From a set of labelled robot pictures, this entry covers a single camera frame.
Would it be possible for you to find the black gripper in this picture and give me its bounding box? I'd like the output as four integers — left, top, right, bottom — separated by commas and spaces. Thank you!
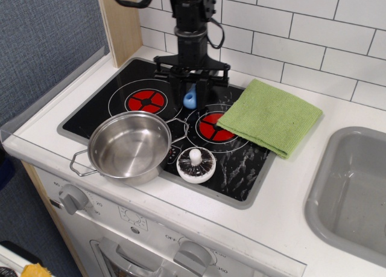
154, 26, 230, 109

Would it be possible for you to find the blue and grey spoon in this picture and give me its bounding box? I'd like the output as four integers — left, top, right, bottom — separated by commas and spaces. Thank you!
183, 83, 197, 110

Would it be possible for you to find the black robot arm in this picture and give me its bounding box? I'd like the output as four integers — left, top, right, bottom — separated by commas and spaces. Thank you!
154, 0, 230, 110

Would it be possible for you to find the green cloth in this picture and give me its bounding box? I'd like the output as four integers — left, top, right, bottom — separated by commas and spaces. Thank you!
217, 79, 323, 159

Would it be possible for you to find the white toy mushroom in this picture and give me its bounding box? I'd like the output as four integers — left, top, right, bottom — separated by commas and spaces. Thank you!
176, 147, 217, 184

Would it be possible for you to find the black toy stovetop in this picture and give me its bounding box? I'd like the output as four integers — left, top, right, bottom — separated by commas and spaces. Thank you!
57, 58, 275, 209

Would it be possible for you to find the stainless steel pot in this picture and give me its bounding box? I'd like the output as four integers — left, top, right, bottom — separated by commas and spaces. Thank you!
69, 111, 189, 185

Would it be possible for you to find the grey left oven knob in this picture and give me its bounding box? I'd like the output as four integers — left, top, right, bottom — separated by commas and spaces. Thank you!
59, 184, 89, 215

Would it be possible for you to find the grey oven knob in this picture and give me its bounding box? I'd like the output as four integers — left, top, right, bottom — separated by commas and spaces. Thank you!
173, 241, 212, 276
59, 184, 89, 215

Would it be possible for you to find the grey right oven knob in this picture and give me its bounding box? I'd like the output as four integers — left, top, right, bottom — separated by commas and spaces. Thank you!
173, 241, 212, 276

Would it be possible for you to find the grey sink basin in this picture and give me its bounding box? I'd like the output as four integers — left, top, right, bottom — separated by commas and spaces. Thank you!
305, 127, 385, 267

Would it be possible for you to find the yellow object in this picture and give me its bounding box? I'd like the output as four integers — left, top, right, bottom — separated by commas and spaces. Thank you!
21, 263, 52, 277

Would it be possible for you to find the wooden side post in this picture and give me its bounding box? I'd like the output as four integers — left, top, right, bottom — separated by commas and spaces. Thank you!
98, 0, 143, 68

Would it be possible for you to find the black cable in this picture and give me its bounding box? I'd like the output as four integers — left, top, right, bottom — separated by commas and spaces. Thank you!
107, 0, 226, 50

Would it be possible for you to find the oven door handle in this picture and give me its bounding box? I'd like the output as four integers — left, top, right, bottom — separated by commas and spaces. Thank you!
90, 237, 175, 276

